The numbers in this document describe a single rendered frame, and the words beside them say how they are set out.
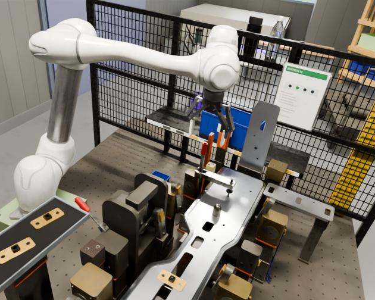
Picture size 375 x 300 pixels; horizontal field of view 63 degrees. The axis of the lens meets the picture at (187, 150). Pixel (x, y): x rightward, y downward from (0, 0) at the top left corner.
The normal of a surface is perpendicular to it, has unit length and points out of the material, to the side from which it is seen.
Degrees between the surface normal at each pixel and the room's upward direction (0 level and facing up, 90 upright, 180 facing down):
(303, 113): 90
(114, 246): 0
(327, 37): 90
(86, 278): 0
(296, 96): 90
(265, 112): 90
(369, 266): 0
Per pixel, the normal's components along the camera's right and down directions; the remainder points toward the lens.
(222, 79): 0.09, 0.53
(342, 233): 0.11, -0.84
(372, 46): -0.90, 0.14
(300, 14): -0.33, 0.47
